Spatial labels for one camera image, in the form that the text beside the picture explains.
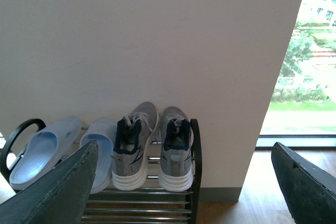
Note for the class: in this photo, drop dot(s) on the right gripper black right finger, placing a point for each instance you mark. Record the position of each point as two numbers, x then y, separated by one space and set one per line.
308 190

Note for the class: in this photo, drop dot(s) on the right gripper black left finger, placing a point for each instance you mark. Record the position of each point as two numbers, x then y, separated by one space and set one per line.
60 196

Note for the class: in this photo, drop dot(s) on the light blue slipper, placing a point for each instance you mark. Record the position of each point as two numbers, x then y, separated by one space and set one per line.
103 131
44 150

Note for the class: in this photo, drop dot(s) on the grey knit sneaker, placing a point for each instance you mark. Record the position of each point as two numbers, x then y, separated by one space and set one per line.
135 132
176 172

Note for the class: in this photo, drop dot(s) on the black metal shoe rack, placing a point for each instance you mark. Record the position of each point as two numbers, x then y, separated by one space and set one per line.
150 203

